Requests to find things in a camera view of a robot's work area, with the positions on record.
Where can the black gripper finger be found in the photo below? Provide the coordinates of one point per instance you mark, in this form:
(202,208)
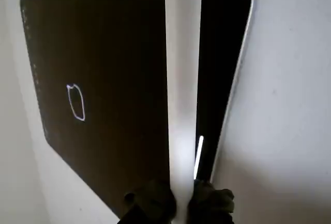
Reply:
(209,206)
(152,203)

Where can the white stylus pencil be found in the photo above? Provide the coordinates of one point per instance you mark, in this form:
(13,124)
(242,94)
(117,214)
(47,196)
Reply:
(182,79)

